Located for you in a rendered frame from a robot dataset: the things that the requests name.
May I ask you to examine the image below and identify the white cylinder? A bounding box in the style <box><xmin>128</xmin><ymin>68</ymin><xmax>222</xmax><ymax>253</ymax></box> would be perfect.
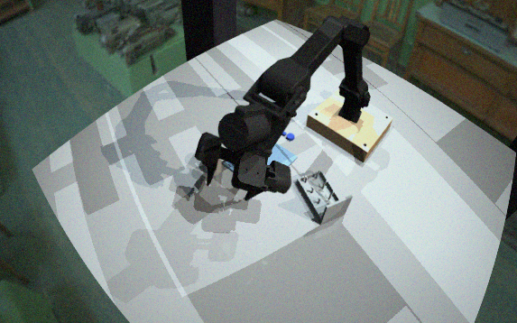
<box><xmin>205</xmin><ymin>159</ymin><xmax>222</xmax><ymax>176</ymax></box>

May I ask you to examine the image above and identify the light blue flat square mat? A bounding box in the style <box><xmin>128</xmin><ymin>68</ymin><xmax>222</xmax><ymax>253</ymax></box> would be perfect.
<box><xmin>223</xmin><ymin>143</ymin><xmax>298</xmax><ymax>172</ymax></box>

